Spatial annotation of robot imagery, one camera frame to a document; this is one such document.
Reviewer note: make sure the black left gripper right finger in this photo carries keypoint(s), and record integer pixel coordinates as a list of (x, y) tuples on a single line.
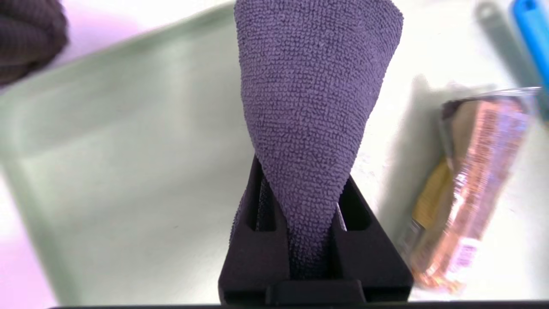
[(369, 257)]

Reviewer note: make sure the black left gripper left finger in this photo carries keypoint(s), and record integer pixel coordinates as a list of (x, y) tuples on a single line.
[(257, 257)]

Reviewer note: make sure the clear-wrapped brown snack packet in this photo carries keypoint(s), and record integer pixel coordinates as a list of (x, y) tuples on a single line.
[(472, 184)]

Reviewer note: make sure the dark grey towel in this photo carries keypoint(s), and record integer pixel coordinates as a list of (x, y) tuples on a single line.
[(309, 107)]

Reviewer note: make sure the dark brown wicker basket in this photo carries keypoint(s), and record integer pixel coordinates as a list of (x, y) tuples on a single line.
[(25, 38)]

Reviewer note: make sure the light green plastic tray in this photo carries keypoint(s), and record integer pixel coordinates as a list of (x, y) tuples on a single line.
[(128, 171)]

